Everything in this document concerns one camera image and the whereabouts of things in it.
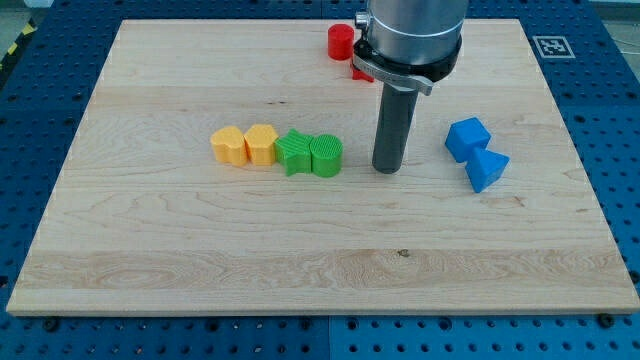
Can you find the red cylinder block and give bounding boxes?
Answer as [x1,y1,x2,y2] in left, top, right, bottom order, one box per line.
[327,23,355,61]

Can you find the green star block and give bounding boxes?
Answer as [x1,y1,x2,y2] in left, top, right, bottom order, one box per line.
[274,128,314,176]

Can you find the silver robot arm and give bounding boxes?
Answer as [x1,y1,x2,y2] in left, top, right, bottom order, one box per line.
[352,0,469,96]

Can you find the wooden board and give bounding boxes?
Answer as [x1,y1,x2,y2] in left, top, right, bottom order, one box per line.
[7,19,639,317]

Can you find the yellow heart block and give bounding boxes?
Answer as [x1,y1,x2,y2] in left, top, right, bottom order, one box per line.
[210,126,248,167]

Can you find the red star block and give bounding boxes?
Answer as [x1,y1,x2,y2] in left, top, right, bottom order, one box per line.
[350,63,375,83]

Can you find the green cylinder block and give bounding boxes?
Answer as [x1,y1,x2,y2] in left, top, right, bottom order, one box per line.
[309,134,343,178]

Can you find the blue triangle block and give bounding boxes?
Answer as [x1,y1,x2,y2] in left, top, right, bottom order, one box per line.
[465,148,510,193]

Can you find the yellow pentagon block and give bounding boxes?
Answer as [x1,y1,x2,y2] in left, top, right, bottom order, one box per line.
[244,124,279,166]

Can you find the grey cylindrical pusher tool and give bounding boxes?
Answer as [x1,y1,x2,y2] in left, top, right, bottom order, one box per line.
[372,84,418,174]

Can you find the blue cube block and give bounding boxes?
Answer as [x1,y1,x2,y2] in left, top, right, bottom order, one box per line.
[445,117,491,163]

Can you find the white fiducial marker tag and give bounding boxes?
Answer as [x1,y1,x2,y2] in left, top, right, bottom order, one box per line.
[533,35,575,59]

